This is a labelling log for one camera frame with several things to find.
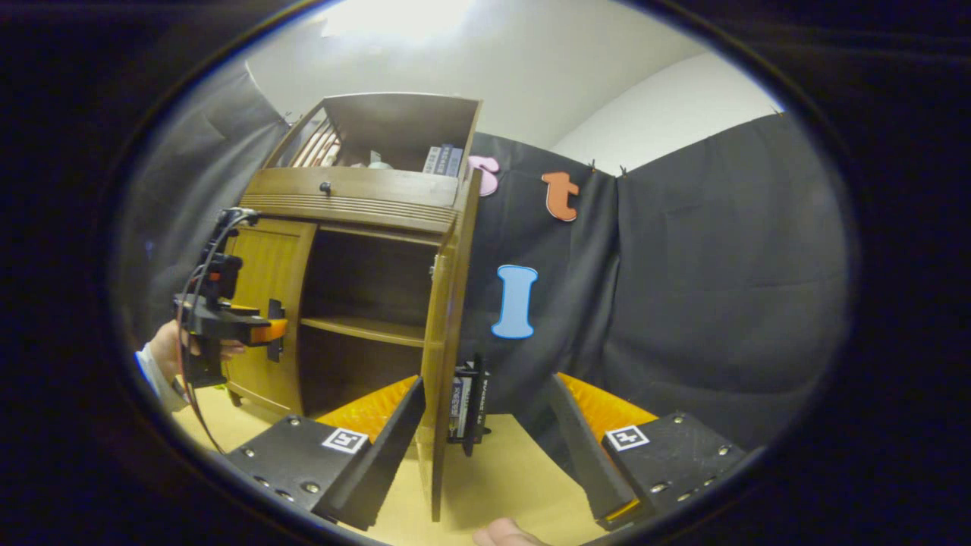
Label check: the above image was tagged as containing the wooden double-door shoe cabinet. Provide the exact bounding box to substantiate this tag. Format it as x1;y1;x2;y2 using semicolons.
224;93;483;425

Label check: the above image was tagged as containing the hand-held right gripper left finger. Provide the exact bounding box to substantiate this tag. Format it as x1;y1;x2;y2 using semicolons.
226;375;427;532

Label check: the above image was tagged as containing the wooden cabinet drawer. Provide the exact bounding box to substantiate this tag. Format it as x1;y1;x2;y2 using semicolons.
241;168;460;233

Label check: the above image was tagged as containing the wooden shoe cabinet door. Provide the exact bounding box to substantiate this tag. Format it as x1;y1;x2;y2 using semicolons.
417;171;482;522
224;218;318;416

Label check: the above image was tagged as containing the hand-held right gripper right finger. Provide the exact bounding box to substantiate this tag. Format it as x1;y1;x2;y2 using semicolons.
548;373;748;532

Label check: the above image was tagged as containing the black backdrop cloth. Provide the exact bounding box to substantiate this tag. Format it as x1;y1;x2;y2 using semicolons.
114;61;850;456

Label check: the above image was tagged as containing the wooden inner cabinet shelf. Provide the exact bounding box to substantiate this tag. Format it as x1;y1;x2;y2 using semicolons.
300;316;426;349

